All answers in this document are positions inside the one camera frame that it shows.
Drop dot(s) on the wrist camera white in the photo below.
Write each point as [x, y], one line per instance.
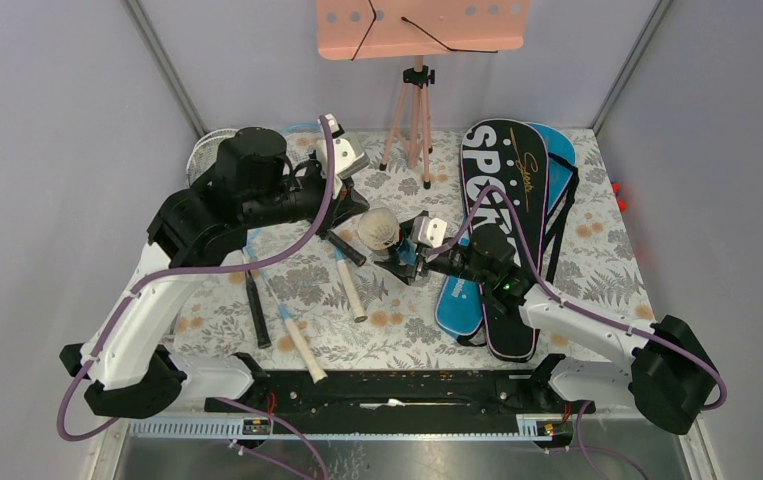
[428, 231]
[348, 152]

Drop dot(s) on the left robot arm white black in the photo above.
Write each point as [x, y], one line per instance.
[249, 185]

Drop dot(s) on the black sport racket bag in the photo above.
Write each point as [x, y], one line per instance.
[513, 156]

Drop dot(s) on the white racket black grip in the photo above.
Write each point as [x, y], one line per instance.
[277, 206]

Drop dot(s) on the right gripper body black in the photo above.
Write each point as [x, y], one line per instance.
[454, 262]

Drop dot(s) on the pink music stand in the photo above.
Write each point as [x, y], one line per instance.
[358, 30]

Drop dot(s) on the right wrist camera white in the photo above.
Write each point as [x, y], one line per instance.
[428, 231]

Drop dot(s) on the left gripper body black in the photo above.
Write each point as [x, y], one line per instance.
[306, 195]

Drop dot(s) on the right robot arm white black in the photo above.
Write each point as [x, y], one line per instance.
[658, 367]

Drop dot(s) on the blue racket bag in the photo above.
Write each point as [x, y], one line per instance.
[459, 310]

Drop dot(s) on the blue racket white grip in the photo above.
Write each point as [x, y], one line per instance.
[351, 285]

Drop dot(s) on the black shuttlecock tube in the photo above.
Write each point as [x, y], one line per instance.
[400, 249]

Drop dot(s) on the floral table mat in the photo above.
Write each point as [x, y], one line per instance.
[596, 263]

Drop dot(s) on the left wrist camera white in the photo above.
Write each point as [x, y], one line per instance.
[348, 152]

